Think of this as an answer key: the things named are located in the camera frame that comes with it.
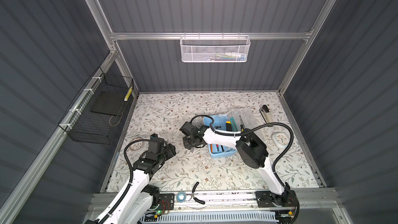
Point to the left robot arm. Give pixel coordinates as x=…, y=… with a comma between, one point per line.
x=137, y=196

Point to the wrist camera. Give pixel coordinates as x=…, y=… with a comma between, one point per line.
x=154, y=137
x=187, y=128

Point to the blue tape roll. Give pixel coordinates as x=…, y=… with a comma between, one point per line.
x=181, y=197

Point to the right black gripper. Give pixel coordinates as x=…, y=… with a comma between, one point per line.
x=185, y=143

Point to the black wire wall basket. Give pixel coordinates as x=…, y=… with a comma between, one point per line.
x=81, y=125

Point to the teal utility knife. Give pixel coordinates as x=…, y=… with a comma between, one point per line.
x=234, y=125

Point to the yellow black utility knife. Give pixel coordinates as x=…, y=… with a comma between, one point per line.
x=229, y=126

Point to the clear tape roll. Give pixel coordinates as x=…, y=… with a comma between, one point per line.
x=137, y=146

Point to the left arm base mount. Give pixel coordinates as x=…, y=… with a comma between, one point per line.
x=166, y=202

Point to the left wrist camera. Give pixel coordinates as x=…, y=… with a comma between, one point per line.
x=154, y=137

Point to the blue plastic tool box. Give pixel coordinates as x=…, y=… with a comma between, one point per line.
x=210, y=137

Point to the black foam pad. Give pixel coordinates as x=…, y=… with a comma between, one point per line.
x=109, y=103

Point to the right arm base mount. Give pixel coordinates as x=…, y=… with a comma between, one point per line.
x=269, y=199

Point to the white ventilated front panel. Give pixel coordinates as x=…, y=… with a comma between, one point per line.
x=237, y=217

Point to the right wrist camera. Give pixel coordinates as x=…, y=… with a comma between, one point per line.
x=187, y=128

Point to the white wire wall basket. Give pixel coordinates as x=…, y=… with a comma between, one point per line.
x=214, y=49

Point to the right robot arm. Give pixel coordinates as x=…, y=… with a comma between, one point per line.
x=252, y=151

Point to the black yellow small screwdriver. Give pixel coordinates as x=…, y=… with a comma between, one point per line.
x=242, y=126

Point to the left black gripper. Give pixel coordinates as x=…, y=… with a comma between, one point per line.
x=169, y=150

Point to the black silver stapler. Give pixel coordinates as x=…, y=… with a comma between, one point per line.
x=264, y=110

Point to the black handled pliers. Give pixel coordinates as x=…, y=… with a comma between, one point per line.
x=193, y=194

